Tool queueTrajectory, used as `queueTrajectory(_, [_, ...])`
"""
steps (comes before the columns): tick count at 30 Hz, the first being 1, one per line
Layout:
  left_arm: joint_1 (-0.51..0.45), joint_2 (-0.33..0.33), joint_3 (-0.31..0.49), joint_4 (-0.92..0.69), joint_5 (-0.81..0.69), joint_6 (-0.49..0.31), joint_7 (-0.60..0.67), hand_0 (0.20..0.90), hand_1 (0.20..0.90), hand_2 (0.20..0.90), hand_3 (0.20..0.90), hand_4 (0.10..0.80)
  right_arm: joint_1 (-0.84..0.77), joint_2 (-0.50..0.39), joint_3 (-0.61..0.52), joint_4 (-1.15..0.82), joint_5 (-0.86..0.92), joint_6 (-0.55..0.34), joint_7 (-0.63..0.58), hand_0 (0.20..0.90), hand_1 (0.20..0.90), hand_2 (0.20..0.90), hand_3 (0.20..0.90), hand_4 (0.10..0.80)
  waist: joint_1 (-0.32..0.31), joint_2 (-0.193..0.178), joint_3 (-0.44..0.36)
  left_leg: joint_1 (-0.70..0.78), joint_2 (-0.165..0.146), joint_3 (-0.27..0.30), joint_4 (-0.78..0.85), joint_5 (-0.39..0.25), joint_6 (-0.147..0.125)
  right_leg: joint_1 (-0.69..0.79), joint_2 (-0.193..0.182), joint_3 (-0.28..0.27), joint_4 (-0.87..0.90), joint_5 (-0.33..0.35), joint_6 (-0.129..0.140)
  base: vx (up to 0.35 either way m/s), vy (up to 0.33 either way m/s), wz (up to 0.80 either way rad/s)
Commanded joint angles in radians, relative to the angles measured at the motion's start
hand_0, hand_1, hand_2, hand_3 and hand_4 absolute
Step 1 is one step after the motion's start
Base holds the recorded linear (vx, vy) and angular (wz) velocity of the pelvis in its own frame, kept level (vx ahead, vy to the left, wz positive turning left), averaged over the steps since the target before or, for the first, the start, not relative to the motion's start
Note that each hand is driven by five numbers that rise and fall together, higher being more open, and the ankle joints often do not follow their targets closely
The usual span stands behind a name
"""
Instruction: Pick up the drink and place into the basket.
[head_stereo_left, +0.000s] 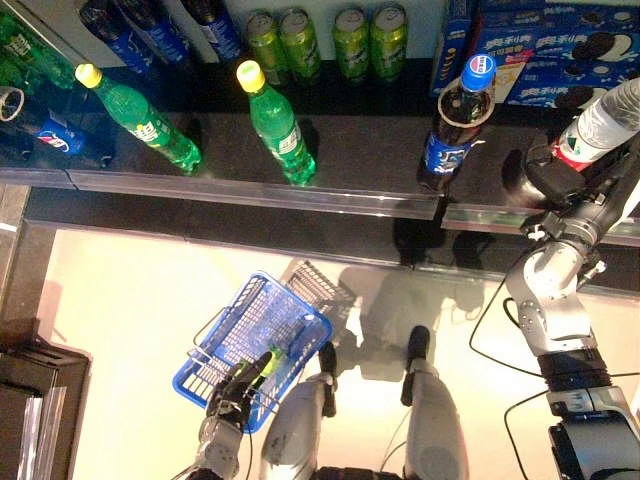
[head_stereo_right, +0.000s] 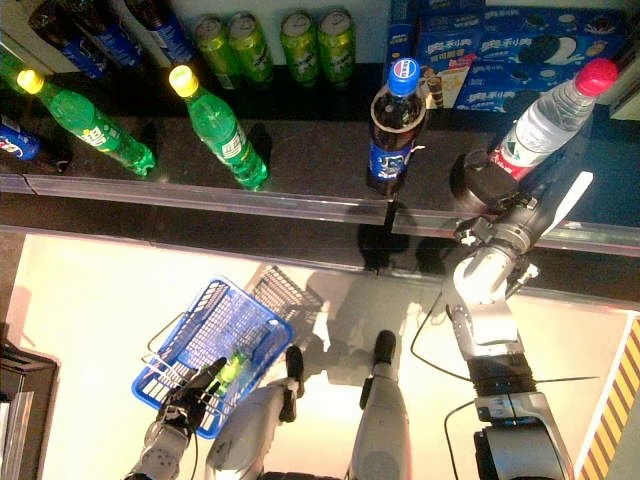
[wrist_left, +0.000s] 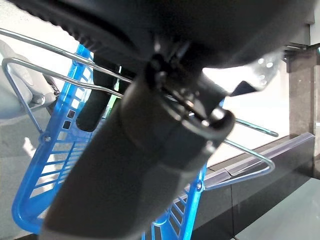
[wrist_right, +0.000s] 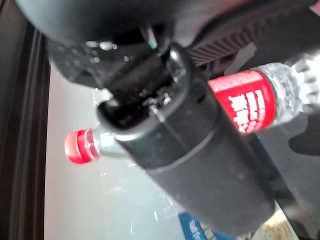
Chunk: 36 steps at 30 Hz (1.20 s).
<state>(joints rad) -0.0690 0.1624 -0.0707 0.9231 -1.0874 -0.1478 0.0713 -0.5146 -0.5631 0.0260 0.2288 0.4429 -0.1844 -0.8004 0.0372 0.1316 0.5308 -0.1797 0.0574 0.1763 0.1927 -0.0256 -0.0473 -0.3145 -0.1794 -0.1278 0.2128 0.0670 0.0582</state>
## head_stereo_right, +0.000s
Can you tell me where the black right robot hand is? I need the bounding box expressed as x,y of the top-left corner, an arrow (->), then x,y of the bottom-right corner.
448,149 -> 539,217

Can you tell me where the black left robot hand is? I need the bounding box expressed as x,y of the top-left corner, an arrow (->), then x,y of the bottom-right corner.
154,357 -> 229,439

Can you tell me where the blue plastic shopping basket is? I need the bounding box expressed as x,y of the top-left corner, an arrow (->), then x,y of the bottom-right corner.
130,273 -> 296,441

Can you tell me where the clear water bottle red label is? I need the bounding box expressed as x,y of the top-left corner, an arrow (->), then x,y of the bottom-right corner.
487,57 -> 621,182

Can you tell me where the small bright green bottle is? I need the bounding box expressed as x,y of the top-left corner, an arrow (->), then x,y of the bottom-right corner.
209,349 -> 251,396

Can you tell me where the dark low display cabinet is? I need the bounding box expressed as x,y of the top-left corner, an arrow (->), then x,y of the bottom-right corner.
0,324 -> 60,480

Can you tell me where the dark drinks shelf board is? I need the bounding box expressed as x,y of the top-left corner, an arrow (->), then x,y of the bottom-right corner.
0,69 -> 640,241

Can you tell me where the dark base shelf board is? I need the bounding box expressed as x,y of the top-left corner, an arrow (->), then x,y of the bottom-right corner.
0,192 -> 640,314

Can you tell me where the yellow black hazard tape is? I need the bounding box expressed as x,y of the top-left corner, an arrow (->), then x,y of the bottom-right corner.
579,319 -> 640,480

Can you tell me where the clear shelf price rail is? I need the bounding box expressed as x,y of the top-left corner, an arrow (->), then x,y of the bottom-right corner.
392,209 -> 640,259
0,172 -> 396,226

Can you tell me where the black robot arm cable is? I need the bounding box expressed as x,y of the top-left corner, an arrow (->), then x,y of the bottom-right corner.
443,398 -> 484,480
410,292 -> 481,384

